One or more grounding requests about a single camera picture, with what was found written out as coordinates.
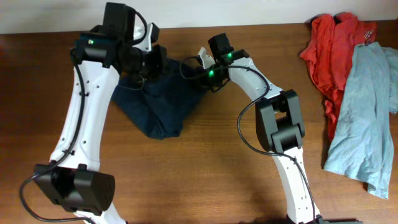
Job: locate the navy blue shorts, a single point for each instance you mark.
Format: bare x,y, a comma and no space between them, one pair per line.
160,107

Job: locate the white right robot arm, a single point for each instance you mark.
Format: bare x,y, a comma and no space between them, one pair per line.
279,123

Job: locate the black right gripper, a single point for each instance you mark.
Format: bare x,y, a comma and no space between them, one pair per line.
204,82

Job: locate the red shirt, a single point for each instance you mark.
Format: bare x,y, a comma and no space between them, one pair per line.
329,57

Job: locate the light blue shirt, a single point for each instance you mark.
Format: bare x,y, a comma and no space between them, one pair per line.
362,148

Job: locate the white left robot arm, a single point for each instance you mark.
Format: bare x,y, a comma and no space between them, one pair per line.
72,178

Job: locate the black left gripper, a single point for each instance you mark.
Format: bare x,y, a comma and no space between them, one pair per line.
161,65

